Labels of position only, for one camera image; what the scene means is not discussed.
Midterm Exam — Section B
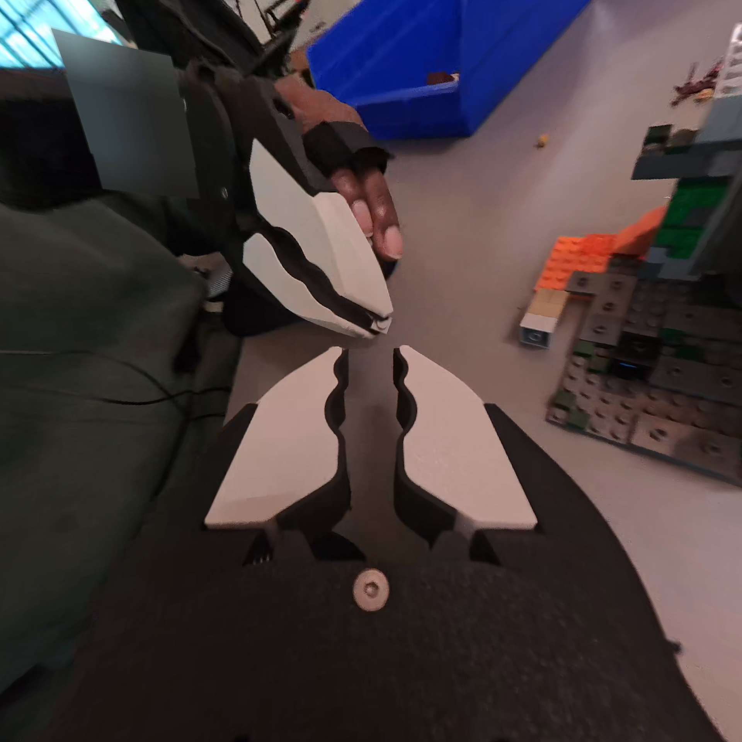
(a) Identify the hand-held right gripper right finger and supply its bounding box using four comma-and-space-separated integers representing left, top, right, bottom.
392, 345, 539, 547

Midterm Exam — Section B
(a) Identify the grey mesh chair seat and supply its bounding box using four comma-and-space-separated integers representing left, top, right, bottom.
194, 264, 234, 314

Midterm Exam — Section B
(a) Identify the black office chair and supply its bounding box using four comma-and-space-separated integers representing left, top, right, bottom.
116, 0, 308, 76

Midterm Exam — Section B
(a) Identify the person's left hand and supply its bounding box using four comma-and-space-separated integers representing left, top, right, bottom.
274, 75, 405, 262

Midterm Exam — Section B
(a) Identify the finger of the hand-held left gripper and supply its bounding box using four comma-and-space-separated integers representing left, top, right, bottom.
242, 232, 386, 339
248, 139, 395, 318

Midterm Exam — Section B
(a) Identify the black cord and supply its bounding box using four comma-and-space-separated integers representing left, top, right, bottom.
0, 348, 233, 421

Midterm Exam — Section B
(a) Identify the toy brick building model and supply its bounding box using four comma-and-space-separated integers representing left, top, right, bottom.
533, 23, 742, 485

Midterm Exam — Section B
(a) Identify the person's left forearm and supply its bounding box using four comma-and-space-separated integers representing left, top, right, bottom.
87, 191, 238, 259

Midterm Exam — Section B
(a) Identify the tan white toy brick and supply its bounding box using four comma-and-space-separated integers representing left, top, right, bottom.
519, 288, 572, 350

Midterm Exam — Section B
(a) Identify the grey desk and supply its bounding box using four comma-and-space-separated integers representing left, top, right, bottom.
223, 0, 742, 742

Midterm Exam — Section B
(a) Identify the blue plastic bin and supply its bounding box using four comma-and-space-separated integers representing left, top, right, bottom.
306, 0, 592, 140

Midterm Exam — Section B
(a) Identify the black wrist rest pad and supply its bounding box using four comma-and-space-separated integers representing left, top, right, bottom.
222, 258, 401, 338

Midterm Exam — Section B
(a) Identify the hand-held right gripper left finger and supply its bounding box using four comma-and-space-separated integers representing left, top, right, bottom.
204, 346, 352, 532

